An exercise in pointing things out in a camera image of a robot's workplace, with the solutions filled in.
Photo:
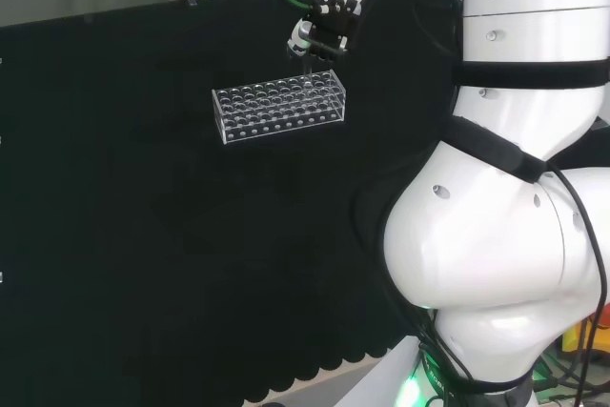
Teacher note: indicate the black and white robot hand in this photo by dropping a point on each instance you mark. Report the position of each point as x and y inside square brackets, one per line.
[333, 11]

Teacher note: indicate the clear glass test tube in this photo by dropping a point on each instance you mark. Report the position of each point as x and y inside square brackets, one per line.
[307, 74]

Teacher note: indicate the clear plastic test tube rack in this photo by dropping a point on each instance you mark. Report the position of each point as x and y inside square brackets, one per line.
[278, 107]

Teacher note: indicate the black bench cloth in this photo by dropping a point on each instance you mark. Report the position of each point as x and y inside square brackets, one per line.
[167, 235]

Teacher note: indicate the yellow stop button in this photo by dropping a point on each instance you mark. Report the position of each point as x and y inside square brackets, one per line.
[577, 338]

